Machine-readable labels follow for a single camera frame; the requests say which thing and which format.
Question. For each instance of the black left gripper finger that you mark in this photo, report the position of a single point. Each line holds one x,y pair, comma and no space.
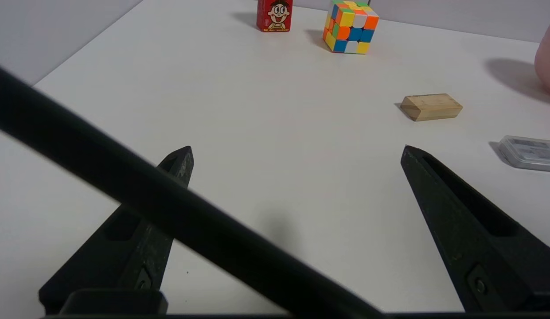
474,239

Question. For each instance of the clear plastic flat case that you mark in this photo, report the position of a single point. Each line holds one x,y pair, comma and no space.
529,153

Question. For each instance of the wooden block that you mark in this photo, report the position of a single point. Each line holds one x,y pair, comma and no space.
431,107

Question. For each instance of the multicolour puzzle cube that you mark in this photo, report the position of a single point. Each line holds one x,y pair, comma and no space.
350,27

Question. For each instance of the red cartoon milk carton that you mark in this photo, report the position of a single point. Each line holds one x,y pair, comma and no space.
274,15

